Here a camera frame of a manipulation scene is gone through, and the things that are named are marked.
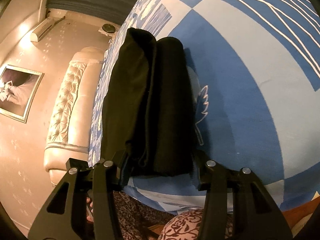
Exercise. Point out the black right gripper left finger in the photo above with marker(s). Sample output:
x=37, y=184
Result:
x=63, y=215

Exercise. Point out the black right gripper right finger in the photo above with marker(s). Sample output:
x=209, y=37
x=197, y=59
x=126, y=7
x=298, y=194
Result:
x=255, y=213

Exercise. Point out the black pants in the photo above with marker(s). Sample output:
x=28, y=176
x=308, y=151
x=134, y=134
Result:
x=148, y=115

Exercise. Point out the brown patterned clothing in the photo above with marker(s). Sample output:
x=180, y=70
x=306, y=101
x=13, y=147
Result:
x=139, y=221

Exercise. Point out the cream tufted headboard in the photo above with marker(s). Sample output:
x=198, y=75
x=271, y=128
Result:
x=69, y=129

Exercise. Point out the blue white patterned bedsheet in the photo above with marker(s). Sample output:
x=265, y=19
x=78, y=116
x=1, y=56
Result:
x=254, y=70

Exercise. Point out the round black device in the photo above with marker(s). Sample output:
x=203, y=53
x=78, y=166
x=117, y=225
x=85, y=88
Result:
x=107, y=29

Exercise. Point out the white air conditioner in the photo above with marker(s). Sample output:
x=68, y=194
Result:
x=40, y=31

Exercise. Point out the framed wall picture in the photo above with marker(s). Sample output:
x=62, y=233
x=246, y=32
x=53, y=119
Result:
x=18, y=88

